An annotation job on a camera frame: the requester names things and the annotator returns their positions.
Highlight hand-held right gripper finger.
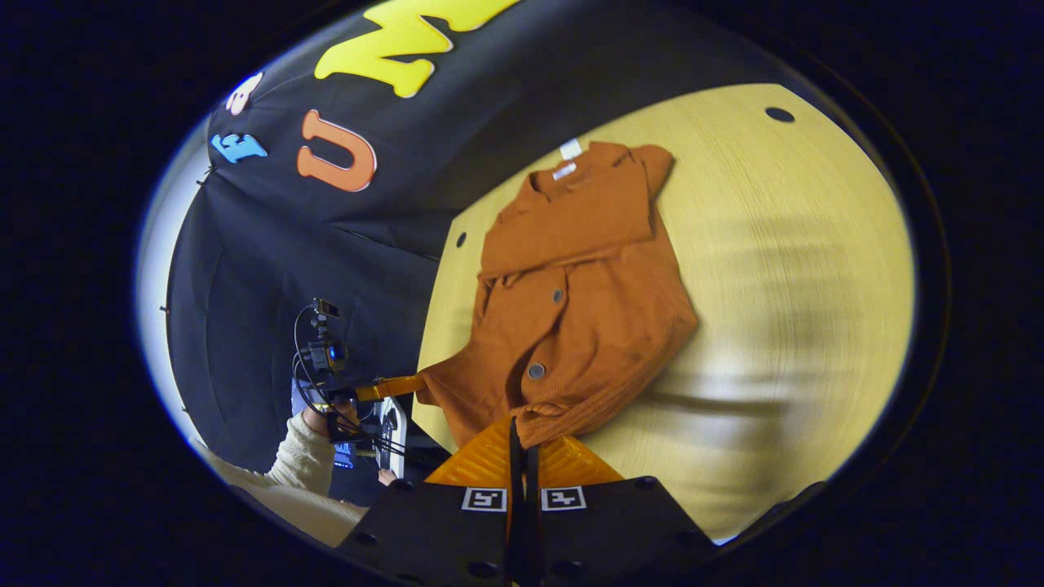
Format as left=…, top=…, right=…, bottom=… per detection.
left=523, top=436, right=719, bottom=587
left=336, top=416, right=525, bottom=587

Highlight orange button jacket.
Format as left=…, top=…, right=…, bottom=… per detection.
left=414, top=140, right=701, bottom=449

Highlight black backdrop cloth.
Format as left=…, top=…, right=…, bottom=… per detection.
left=163, top=0, right=784, bottom=498

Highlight person's cream clothing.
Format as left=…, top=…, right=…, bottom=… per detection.
left=189, top=440, right=369, bottom=549

